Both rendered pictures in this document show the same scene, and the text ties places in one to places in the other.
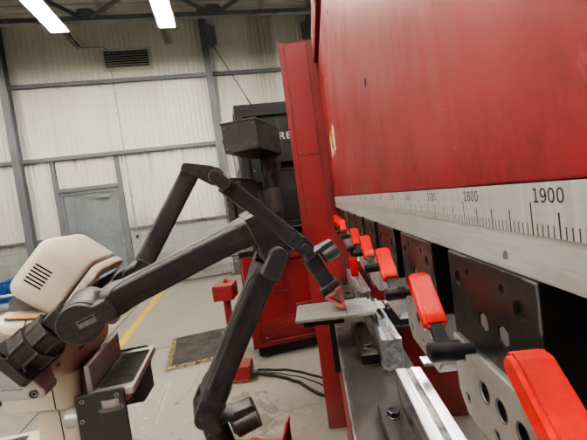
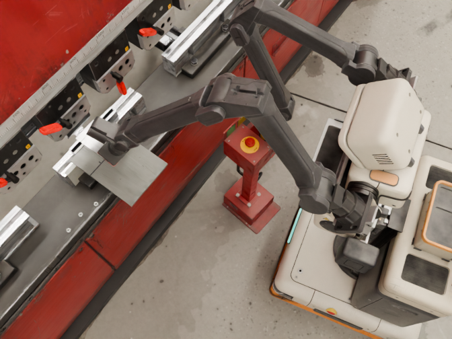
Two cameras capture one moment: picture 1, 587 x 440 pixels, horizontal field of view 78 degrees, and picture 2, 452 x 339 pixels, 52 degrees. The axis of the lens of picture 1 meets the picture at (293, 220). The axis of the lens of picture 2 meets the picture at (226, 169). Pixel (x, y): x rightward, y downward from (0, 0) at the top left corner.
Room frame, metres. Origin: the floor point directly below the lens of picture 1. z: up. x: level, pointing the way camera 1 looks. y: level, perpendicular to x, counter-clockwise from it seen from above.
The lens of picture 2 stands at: (1.61, 0.53, 2.38)
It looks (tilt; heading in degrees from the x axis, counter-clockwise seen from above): 66 degrees down; 213
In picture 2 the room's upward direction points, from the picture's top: straight up
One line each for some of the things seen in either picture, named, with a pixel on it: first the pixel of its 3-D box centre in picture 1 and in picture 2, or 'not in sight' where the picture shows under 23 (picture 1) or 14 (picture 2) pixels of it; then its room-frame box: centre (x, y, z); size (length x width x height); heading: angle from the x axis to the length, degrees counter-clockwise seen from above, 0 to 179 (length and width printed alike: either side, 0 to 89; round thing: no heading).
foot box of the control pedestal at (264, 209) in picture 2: not in sight; (251, 202); (0.85, 0.20, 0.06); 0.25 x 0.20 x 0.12; 81
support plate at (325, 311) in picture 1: (333, 309); (119, 162); (1.28, -0.10, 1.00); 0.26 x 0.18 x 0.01; 87
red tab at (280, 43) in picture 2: not in sight; (282, 41); (0.25, -0.03, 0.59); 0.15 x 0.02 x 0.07; 177
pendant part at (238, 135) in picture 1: (260, 187); not in sight; (2.56, 0.20, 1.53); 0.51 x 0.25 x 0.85; 164
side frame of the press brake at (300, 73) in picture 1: (372, 230); not in sight; (2.23, -0.47, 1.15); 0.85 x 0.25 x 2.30; 87
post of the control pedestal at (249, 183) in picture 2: not in sight; (251, 174); (0.85, 0.17, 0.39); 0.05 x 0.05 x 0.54; 81
